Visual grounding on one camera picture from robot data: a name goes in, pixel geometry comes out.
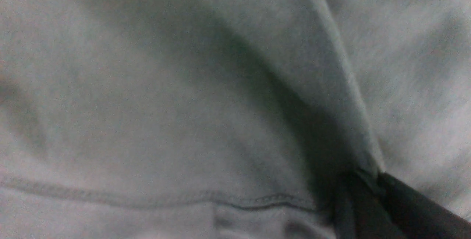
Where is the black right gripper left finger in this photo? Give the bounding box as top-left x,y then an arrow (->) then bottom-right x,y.
334,172 -> 405,239

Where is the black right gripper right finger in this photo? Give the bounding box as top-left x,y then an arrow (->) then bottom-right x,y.
379,173 -> 471,239

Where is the dark gray long-sleeve shirt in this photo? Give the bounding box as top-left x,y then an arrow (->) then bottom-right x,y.
1,0 -> 470,239

